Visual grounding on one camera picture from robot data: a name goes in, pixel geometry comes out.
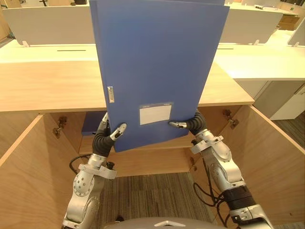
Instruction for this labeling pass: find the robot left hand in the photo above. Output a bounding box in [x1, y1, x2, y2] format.
[92, 113, 128, 157]

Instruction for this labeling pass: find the blue plastic document folder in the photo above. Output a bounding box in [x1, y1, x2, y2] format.
[89, 0, 230, 153]

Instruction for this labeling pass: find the white drawer pedestal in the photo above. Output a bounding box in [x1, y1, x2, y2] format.
[235, 80, 305, 121]

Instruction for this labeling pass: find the wood cabinet left door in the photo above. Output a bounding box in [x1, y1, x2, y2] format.
[0, 114, 80, 229]

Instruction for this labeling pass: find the blue folder lying flat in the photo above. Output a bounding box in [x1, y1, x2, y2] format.
[81, 112, 108, 137]

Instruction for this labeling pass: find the white desk divider panel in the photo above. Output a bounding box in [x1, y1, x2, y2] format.
[218, 8, 285, 45]
[287, 18, 305, 48]
[2, 5, 96, 46]

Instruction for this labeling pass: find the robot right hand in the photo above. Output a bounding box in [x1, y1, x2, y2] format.
[168, 111, 207, 135]

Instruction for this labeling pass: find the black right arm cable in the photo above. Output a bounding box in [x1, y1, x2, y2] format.
[192, 159, 233, 229]

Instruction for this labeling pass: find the white office desk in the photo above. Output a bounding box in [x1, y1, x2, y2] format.
[0, 39, 99, 64]
[213, 29, 305, 81]

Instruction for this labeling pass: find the brown cardboard box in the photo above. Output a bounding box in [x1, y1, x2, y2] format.
[278, 14, 300, 31]

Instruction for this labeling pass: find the light wood office cabinet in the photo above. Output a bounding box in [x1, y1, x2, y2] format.
[0, 61, 255, 178]

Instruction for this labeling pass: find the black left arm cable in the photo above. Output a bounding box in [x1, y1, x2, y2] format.
[69, 154, 93, 173]

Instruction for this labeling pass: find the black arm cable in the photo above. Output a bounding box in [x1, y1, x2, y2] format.
[69, 154, 93, 173]
[192, 159, 233, 229]

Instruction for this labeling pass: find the metal cabinet door hinge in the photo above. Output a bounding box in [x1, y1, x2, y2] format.
[189, 156, 198, 172]
[222, 109, 240, 130]
[52, 116, 68, 139]

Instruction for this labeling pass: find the wood cabinet door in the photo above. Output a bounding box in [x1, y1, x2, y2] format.
[234, 104, 305, 226]
[0, 114, 80, 229]

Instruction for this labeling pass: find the wood cabinet right door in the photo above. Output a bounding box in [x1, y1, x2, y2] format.
[234, 104, 305, 226]

